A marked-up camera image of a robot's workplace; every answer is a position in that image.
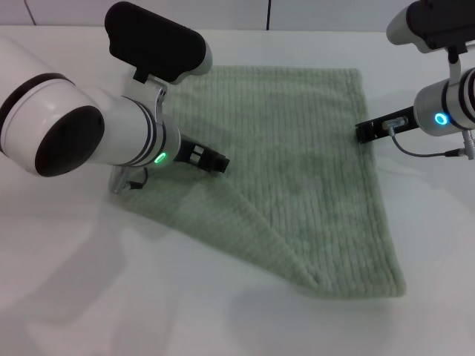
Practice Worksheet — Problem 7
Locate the pale green ribbed towel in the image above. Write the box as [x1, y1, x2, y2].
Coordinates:
[109, 65, 408, 300]

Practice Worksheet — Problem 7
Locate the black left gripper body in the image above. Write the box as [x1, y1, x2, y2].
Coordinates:
[173, 133, 212, 168]

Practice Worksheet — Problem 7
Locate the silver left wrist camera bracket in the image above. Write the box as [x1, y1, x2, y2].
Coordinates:
[108, 165, 150, 194]

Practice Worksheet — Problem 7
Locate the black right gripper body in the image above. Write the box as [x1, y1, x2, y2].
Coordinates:
[372, 105, 418, 139]

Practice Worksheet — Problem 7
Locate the grey cable with silver plug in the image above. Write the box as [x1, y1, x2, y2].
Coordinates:
[381, 117, 475, 161]

